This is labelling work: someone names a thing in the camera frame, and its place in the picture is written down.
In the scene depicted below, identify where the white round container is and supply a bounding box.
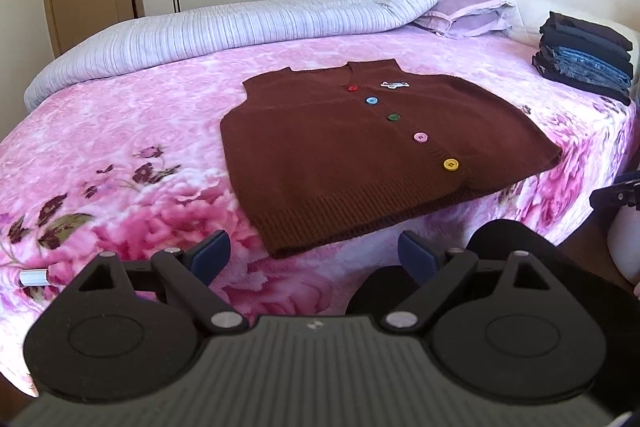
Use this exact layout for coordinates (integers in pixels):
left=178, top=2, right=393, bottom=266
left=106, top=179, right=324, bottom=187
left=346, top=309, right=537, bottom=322
left=607, top=206, right=640, bottom=286

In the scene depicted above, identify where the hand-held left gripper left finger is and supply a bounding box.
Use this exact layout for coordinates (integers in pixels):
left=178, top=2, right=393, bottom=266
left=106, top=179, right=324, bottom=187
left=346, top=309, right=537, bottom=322
left=75, top=231, right=249, bottom=334

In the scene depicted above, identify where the brown knitted vest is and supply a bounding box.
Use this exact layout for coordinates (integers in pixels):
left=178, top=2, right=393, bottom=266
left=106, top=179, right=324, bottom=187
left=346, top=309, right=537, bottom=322
left=220, top=59, right=563, bottom=259

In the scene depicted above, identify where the white striped quilt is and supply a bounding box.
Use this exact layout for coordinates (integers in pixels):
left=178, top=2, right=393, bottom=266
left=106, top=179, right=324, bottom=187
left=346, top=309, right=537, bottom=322
left=24, top=0, right=493, bottom=110

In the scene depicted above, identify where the stack of folded clothes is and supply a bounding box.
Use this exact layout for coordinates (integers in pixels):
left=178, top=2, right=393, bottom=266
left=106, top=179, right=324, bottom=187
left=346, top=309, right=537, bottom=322
left=531, top=11, right=636, bottom=106

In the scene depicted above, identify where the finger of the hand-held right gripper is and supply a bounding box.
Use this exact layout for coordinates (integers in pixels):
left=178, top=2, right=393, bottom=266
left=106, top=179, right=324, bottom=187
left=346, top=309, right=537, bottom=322
left=590, top=172, right=640, bottom=210

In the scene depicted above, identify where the pink floral bed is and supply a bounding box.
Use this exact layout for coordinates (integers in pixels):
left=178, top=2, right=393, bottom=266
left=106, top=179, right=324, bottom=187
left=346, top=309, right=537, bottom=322
left=0, top=24, right=638, bottom=398

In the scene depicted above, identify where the white padded headboard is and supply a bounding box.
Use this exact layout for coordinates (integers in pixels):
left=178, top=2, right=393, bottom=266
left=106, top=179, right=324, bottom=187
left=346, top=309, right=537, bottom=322
left=492, top=0, right=640, bottom=58

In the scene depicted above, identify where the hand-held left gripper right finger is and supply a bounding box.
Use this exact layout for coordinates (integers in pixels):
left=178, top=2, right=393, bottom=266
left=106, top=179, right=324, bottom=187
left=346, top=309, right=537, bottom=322
left=380, top=231, right=543, bottom=334

